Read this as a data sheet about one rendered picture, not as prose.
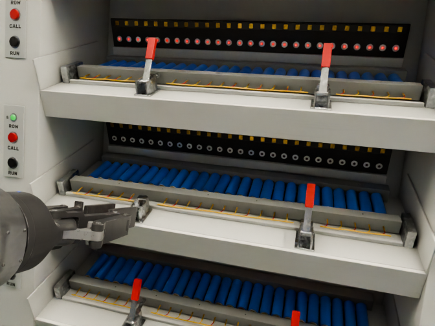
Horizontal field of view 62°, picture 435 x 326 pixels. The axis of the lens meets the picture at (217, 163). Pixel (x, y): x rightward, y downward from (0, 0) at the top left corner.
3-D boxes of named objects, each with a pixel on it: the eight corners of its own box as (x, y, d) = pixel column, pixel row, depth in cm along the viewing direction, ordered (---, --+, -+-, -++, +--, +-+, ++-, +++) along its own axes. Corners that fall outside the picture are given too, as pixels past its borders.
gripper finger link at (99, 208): (86, 228, 47) (81, 228, 48) (113, 223, 54) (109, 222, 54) (89, 206, 47) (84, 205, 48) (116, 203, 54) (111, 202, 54)
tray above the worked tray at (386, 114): (443, 154, 47) (476, 43, 41) (45, 116, 61) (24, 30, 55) (411, 106, 64) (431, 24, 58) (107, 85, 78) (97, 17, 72)
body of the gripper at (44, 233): (-57, 270, 32) (22, 252, 41) (24, 289, 30) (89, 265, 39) (-45, 185, 32) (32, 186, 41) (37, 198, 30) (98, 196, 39)
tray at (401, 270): (419, 299, 49) (438, 244, 45) (42, 230, 63) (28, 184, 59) (395, 215, 67) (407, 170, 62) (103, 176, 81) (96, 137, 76)
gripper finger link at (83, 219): (44, 209, 37) (54, 211, 36) (114, 206, 47) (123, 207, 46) (38, 248, 36) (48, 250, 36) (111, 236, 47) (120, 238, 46)
